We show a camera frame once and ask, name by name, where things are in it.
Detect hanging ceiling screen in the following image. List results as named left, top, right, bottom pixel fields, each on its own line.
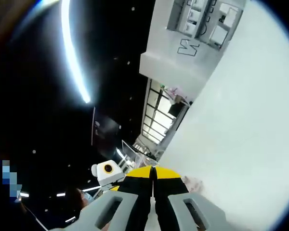
left=91, top=106, right=122, bottom=154

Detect folding stand with pink cloth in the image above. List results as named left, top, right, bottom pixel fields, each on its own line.
left=160, top=85, right=192, bottom=106

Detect glass partition windows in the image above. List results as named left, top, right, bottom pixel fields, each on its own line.
left=139, top=78, right=192, bottom=146

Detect group of white storage boxes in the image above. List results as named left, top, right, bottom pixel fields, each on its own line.
left=183, top=0, right=239, bottom=48

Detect long ceiling light strip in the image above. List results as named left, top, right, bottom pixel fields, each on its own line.
left=61, top=0, right=92, bottom=104

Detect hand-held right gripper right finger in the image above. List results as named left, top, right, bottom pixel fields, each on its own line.
left=151, top=166, right=228, bottom=231

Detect black equipment case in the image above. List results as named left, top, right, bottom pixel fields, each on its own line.
left=168, top=103, right=184, bottom=116

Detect computer monitor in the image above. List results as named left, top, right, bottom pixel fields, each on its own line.
left=121, top=140, right=142, bottom=168

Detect grey shelving unit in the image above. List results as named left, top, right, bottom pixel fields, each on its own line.
left=167, top=0, right=247, bottom=50

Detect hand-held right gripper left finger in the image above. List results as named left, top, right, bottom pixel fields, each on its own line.
left=71, top=165, right=155, bottom=231

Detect clear resealable bag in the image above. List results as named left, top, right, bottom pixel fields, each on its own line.
left=134, top=154, right=206, bottom=194

